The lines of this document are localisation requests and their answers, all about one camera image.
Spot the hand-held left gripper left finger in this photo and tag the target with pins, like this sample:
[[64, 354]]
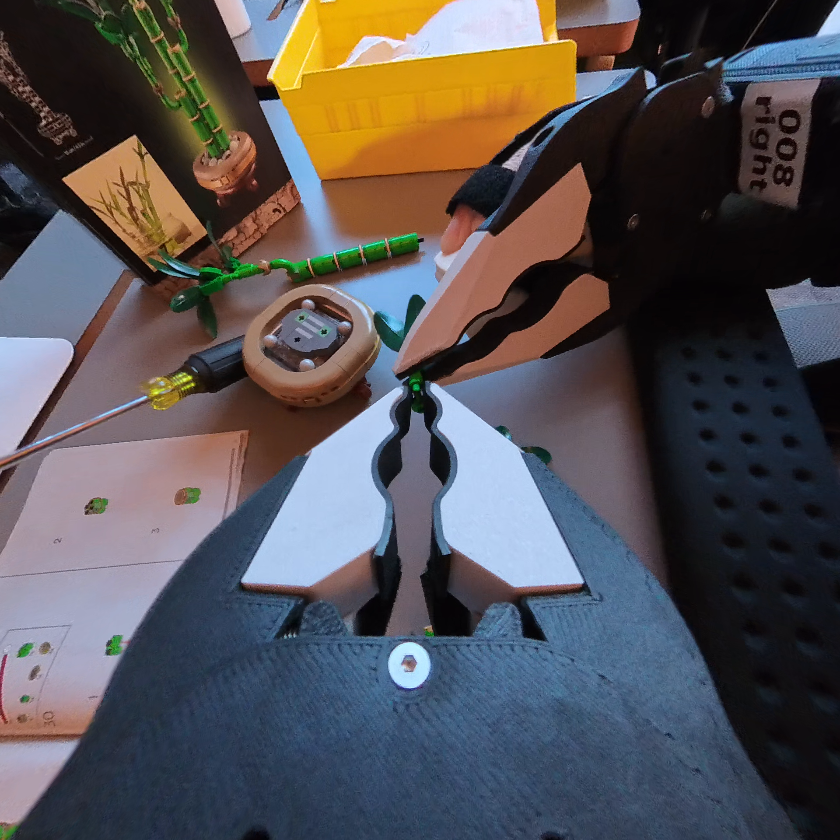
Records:
[[315, 525]]

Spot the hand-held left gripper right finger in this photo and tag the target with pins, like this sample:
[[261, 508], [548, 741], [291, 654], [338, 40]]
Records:
[[505, 518]]

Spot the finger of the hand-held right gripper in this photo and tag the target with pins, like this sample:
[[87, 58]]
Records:
[[525, 223], [564, 315]]

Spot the small green toy stem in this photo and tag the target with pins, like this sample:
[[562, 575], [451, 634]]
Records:
[[416, 390]]

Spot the grey desk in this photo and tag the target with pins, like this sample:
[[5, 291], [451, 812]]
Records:
[[558, 407]]

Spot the person's right hand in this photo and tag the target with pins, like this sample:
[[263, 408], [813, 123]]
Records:
[[460, 231]]

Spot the yellow plastic bin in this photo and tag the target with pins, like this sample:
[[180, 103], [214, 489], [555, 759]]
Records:
[[426, 111]]

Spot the green toy bamboo stalk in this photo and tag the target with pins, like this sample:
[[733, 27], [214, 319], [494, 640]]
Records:
[[361, 253]]

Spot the tan toy plant pot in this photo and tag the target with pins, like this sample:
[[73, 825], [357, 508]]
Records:
[[359, 341]]

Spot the white instruction booklet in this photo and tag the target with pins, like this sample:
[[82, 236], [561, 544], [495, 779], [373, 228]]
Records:
[[131, 472]]

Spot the white crumpled tissue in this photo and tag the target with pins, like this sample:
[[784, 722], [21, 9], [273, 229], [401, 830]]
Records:
[[472, 26]]

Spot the white cup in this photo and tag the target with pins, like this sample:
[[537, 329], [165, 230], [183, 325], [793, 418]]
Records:
[[233, 14]]

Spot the black bamboo picture box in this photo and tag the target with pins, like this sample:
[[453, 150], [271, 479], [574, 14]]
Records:
[[65, 98]]

